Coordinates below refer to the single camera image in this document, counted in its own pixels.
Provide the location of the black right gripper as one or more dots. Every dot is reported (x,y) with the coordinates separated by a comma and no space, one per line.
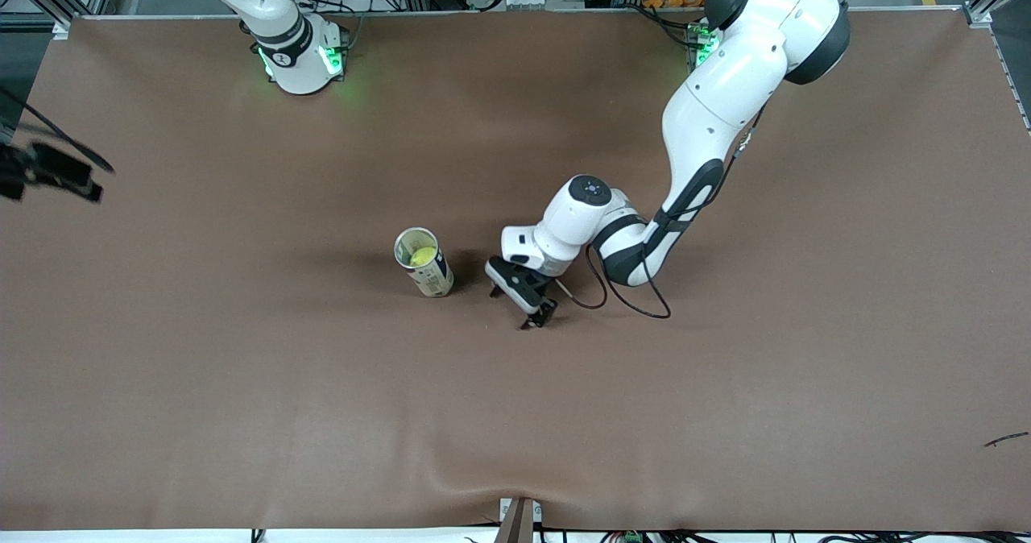
(31,171)

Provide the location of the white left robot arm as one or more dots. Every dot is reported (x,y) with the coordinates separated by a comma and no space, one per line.
(725,84)

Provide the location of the white terminal block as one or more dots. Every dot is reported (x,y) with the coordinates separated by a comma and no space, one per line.
(532,0)

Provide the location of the brown table mat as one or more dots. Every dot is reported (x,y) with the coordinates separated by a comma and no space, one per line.
(515,406)

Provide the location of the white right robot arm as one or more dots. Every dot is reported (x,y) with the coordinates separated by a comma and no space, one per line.
(298,51)

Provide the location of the white blue tennis ball can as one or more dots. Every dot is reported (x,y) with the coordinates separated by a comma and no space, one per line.
(435,281)

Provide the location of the grey camera post bracket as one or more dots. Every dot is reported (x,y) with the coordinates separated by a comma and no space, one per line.
(517,520)

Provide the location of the small black twig scrap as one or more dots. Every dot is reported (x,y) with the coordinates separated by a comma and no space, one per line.
(1007,439)

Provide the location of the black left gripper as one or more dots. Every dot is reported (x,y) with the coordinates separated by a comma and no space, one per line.
(544,309)

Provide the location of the yellow tennis ball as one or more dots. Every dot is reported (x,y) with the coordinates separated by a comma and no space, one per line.
(422,255)

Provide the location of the aluminium frame rail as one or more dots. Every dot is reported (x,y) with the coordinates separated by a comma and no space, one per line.
(979,15)

